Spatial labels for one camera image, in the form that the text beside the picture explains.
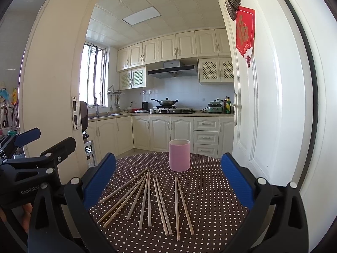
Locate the wooden chopstick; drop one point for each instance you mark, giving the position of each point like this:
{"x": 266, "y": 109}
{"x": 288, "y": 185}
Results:
{"x": 137, "y": 197}
{"x": 149, "y": 200}
{"x": 186, "y": 210}
{"x": 160, "y": 209}
{"x": 123, "y": 186}
{"x": 114, "y": 214}
{"x": 143, "y": 202}
{"x": 167, "y": 221}
{"x": 176, "y": 209}
{"x": 122, "y": 199}

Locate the kitchen window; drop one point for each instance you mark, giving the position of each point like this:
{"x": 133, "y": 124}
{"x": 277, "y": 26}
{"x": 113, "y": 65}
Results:
{"x": 93, "y": 75}

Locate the metal storage rack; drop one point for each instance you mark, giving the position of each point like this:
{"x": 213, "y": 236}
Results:
{"x": 90, "y": 153}

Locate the cream upper cabinets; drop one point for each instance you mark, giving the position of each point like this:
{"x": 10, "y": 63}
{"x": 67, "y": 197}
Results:
{"x": 207, "y": 49}

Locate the green countertop appliance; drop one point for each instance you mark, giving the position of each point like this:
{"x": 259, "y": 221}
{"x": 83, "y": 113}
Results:
{"x": 215, "y": 106}

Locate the cream lower cabinets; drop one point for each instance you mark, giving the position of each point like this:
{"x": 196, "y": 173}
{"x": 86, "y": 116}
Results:
{"x": 209, "y": 135}

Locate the black electric kettle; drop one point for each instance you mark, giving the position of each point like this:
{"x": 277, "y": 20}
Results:
{"x": 145, "y": 106}

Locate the pink cylindrical utensil holder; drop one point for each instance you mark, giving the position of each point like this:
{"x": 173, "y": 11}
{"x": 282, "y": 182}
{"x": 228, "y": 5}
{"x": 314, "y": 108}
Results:
{"x": 179, "y": 155}

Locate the wall utensil rack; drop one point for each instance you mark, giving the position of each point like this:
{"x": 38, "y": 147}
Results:
{"x": 114, "y": 98}

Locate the person's left hand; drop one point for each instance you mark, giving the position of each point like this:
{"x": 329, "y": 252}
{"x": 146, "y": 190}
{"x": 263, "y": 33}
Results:
{"x": 27, "y": 210}

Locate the cream cabinets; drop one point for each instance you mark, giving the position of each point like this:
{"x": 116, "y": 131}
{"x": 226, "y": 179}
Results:
{"x": 209, "y": 135}
{"x": 207, "y": 49}

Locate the ceiling light panel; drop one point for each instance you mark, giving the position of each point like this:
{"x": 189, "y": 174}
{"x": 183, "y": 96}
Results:
{"x": 142, "y": 16}

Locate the green yellow bottle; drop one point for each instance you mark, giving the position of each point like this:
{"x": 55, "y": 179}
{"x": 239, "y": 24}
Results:
{"x": 228, "y": 105}

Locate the red fu character decoration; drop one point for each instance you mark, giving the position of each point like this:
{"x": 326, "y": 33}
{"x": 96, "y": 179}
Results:
{"x": 245, "y": 33}

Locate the black range hood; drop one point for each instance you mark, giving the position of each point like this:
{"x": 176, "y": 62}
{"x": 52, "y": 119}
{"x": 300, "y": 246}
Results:
{"x": 174, "y": 69}

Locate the silver door handle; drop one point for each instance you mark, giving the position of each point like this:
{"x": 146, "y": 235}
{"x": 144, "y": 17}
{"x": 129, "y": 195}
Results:
{"x": 237, "y": 109}

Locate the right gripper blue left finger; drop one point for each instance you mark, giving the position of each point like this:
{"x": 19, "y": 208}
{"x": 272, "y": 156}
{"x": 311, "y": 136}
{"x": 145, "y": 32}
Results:
{"x": 83, "y": 193}

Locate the gas stove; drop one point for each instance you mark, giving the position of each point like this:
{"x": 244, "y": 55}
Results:
{"x": 170, "y": 110}

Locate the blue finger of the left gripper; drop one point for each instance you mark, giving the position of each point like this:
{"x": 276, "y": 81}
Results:
{"x": 56, "y": 150}
{"x": 26, "y": 136}

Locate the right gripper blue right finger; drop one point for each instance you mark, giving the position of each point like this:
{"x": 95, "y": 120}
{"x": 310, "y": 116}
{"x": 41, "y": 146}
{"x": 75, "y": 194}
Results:
{"x": 276, "y": 221}

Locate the brown polka dot tablecloth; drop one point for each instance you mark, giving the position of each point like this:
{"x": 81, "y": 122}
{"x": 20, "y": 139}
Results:
{"x": 215, "y": 212}

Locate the wok with lid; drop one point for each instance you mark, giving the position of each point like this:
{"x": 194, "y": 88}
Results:
{"x": 166, "y": 102}

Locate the sink faucet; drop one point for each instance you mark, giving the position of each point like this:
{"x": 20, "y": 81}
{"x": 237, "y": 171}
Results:
{"x": 96, "y": 105}

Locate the black rice cooker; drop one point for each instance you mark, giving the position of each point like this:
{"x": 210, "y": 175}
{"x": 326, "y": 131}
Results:
{"x": 84, "y": 119}

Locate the white door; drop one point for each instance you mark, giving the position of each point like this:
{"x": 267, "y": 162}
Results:
{"x": 287, "y": 131}

